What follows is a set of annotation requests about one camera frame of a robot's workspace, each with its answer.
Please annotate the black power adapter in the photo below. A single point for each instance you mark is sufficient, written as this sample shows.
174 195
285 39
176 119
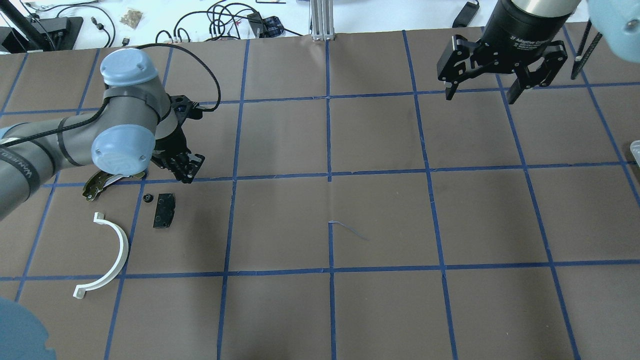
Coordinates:
466 14

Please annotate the dark curved brake shoe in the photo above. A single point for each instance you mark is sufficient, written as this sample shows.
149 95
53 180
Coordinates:
101 180

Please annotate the black rectangular plastic part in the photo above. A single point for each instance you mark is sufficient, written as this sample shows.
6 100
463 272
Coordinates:
164 211

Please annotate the small black bearing gear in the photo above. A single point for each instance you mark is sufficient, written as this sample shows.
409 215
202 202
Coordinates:
147 198

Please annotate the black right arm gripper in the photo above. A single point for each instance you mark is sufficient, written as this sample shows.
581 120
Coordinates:
520 27

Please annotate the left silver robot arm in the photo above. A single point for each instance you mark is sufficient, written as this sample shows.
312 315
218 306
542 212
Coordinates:
137 124

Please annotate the small bag of nuts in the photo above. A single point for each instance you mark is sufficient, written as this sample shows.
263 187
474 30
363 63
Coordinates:
131 18

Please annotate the aluminium frame post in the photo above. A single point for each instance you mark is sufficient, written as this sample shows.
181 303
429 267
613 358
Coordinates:
322 20

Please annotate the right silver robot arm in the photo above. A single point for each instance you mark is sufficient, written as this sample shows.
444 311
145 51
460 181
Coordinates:
618 22

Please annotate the white curved plastic bracket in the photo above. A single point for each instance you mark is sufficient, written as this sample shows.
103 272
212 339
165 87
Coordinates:
117 254

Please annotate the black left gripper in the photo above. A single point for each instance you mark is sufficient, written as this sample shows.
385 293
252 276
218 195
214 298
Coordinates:
170 146

